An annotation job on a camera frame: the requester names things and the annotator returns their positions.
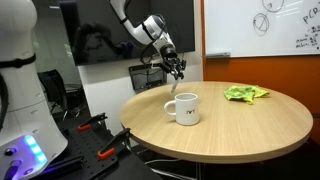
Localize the black office chair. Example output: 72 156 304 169
36 69 85 116

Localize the whiteboard with drawings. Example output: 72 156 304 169
203 0 320 59

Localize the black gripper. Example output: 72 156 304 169
152 49 187 81

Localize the black orange spring clamp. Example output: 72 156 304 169
97 127 132 160
77 112 108 132

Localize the white ceramic mug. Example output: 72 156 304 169
163 92 201 127

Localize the yellow green cloth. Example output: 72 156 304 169
223 84 270 105

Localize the round wooden table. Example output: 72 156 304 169
119 80 314 165

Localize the black perforated mounting board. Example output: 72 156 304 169
41 124 120 180

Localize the black wall television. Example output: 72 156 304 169
58 0 196 67

